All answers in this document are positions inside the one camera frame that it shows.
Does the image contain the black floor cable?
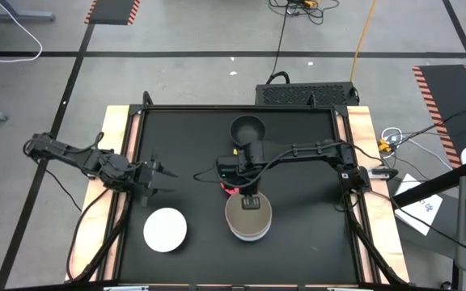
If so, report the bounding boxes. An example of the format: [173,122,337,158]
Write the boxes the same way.
[265,7,291,86]

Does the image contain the light wooden base board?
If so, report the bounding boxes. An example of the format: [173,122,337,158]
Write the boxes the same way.
[65,104,411,284]

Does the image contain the red bowl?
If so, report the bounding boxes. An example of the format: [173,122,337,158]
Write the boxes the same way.
[219,181,242,198]

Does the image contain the black bowl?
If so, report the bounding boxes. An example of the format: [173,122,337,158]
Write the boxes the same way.
[229,114,267,146]

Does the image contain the black diagonal beam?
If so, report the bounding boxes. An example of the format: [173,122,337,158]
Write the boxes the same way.
[392,160,466,209]

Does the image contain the white paper sheet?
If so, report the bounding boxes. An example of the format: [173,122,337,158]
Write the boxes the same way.
[392,172,444,237]

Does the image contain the tangled black cable bundle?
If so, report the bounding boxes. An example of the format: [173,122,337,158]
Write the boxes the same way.
[268,0,340,26]

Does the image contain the black aluminium table frame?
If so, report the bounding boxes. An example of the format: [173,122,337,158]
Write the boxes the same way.
[95,91,409,291]

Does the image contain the long hazard-striped black mat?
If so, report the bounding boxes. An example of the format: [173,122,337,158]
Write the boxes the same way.
[411,63,466,170]

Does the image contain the white bowl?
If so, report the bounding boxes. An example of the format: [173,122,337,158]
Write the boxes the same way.
[142,207,189,254]

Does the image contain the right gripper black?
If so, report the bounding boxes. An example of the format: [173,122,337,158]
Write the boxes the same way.
[236,159,267,211]

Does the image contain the black looping arm cable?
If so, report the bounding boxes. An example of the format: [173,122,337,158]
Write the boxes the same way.
[66,188,115,282]

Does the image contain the olive grey bowl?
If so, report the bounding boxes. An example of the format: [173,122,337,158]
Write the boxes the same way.
[224,191,273,238]

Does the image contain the black computer case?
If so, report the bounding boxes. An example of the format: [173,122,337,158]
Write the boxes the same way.
[254,81,360,108]

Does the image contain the short hazard-striped black mat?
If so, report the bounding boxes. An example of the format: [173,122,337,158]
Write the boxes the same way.
[83,0,142,27]

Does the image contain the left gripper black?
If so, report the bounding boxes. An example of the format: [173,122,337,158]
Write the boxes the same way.
[133,151,180,208]

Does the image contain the thin black cable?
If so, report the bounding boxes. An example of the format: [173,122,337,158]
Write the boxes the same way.
[394,104,466,146]

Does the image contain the white coiled cable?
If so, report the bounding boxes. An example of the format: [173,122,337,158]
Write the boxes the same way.
[380,126,456,161]

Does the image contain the long black desk cable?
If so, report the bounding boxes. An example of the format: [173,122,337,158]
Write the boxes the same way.
[368,188,466,263]

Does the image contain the white floor cable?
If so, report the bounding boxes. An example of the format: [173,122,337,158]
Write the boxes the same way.
[0,0,44,64]

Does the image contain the yellow floor cable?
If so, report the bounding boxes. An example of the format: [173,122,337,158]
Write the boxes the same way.
[349,0,378,84]

